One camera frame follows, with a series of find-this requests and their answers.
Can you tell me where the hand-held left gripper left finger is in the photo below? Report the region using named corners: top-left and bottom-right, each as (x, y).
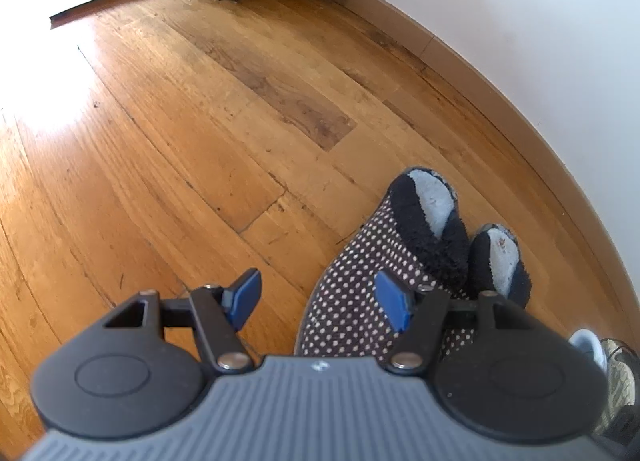
top-left (102, 268), bottom-right (263, 374)

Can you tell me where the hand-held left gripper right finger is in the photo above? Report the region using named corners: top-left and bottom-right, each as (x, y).
top-left (375, 271), bottom-right (551, 374)

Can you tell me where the polka dot fuzzy slipper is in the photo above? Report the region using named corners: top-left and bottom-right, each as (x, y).
top-left (294, 167), bottom-right (481, 372)

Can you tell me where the polka dot slipper stained insole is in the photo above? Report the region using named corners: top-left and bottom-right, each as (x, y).
top-left (467, 224), bottom-right (533, 309)

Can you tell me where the white lavender sneaker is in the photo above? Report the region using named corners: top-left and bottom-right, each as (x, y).
top-left (570, 330), bottom-right (608, 374)

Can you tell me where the wooden baseboard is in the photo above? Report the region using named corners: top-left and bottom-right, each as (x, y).
top-left (320, 0), bottom-right (640, 302)

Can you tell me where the black knit sneaker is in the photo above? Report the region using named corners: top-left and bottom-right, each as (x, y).
top-left (597, 338), bottom-right (640, 442)

